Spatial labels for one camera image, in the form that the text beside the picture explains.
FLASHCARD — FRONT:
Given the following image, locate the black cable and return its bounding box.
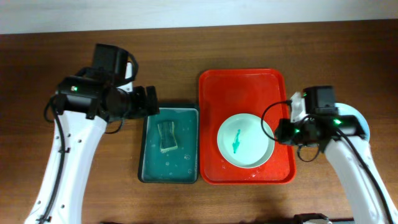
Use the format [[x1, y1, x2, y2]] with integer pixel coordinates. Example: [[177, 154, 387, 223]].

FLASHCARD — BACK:
[[35, 96, 125, 224], [260, 100, 396, 224]]

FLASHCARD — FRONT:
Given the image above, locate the dark green water basin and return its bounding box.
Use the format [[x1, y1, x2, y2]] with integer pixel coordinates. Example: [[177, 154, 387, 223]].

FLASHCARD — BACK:
[[137, 103, 200, 184]]

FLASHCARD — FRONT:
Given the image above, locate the green yellow sponge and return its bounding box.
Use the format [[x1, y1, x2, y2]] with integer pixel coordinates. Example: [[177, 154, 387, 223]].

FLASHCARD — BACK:
[[157, 121, 178, 153]]

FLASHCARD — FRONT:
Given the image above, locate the pale green plate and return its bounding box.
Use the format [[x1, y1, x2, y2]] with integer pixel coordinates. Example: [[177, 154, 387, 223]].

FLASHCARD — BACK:
[[216, 113, 275, 169]]

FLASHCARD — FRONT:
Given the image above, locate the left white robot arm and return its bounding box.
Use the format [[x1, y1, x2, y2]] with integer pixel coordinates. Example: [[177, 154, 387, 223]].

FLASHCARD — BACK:
[[25, 44, 159, 223]]

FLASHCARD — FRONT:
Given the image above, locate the light blue plate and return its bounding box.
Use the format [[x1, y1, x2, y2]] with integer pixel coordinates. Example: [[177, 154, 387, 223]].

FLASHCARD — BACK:
[[335, 103, 370, 141]]

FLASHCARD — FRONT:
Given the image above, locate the red plastic tray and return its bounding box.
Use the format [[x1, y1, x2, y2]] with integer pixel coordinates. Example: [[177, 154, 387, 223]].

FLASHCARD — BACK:
[[198, 68, 296, 185]]

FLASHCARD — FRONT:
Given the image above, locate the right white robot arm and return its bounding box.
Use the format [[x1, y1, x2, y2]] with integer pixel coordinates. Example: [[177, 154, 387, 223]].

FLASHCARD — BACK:
[[274, 86, 397, 223]]

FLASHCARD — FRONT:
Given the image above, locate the right black cable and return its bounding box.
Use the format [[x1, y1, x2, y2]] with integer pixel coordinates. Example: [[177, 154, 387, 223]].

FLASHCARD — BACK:
[[260, 100, 396, 224]]

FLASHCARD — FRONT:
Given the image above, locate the left black cable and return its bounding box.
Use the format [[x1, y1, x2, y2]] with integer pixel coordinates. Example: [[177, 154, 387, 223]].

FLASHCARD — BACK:
[[35, 96, 125, 224]]

